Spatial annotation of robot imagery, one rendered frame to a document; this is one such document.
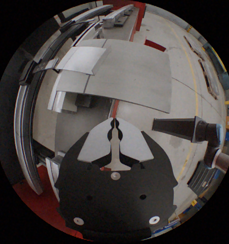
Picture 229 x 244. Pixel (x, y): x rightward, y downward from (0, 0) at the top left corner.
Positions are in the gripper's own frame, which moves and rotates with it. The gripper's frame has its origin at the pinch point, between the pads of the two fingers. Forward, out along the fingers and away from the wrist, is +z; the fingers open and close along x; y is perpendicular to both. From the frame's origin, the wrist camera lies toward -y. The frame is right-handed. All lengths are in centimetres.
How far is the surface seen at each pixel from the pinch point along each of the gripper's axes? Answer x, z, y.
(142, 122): 37, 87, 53
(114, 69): 0.1, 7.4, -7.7
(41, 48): -14.2, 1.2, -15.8
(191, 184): 187, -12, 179
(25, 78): -33.2, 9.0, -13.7
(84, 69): -6.5, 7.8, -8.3
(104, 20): -5, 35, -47
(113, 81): -0.1, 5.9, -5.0
